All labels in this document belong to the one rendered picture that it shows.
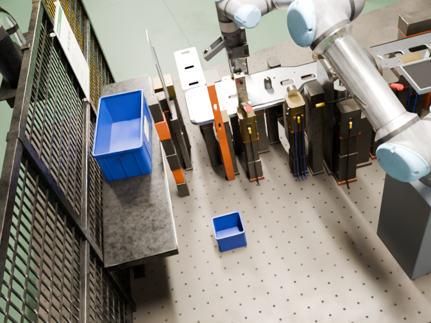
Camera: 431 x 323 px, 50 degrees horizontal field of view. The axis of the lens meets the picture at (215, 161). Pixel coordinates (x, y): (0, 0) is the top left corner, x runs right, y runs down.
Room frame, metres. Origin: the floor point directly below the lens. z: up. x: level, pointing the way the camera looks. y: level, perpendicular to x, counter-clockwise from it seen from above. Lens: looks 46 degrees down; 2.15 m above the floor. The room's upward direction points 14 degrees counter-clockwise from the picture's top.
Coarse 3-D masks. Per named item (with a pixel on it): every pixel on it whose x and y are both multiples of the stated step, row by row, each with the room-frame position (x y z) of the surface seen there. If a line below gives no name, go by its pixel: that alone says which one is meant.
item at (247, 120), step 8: (240, 112) 1.25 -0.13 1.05; (240, 120) 1.22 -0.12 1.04; (248, 120) 1.22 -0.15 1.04; (240, 128) 1.25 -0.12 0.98; (248, 128) 1.21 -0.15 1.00; (256, 128) 1.22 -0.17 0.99; (248, 136) 1.22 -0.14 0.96; (256, 136) 1.22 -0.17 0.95; (248, 144) 1.23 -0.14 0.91; (256, 144) 1.23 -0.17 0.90; (248, 152) 1.23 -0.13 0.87; (256, 152) 1.23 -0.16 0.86; (248, 160) 1.23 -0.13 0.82; (256, 160) 1.23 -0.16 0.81; (248, 168) 1.23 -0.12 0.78; (256, 168) 1.21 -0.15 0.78; (256, 176) 1.22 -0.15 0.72
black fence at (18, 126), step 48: (48, 0) 1.55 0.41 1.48; (96, 48) 2.01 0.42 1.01; (48, 96) 1.10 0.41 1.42; (96, 96) 1.60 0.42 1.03; (0, 192) 0.63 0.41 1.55; (48, 192) 0.77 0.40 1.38; (0, 240) 0.52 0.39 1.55; (0, 288) 0.43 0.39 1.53; (48, 288) 0.54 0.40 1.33; (96, 288) 0.69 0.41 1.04
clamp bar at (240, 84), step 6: (234, 72) 1.28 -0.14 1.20; (240, 72) 1.27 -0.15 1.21; (234, 78) 1.26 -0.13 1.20; (240, 78) 1.24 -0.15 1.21; (240, 84) 1.25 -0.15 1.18; (240, 90) 1.25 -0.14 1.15; (246, 90) 1.25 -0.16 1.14; (240, 96) 1.26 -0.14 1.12; (246, 96) 1.26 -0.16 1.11; (240, 102) 1.26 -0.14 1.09; (246, 102) 1.26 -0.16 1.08; (240, 108) 1.27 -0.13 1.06
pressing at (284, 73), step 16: (384, 48) 1.48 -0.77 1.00; (400, 48) 1.45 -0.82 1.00; (304, 64) 1.51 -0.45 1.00; (384, 64) 1.38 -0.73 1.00; (256, 80) 1.48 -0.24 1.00; (272, 80) 1.45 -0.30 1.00; (192, 96) 1.48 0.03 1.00; (224, 96) 1.43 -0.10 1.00; (256, 96) 1.38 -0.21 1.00; (272, 96) 1.36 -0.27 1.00; (192, 112) 1.38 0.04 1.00; (208, 112) 1.36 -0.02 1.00
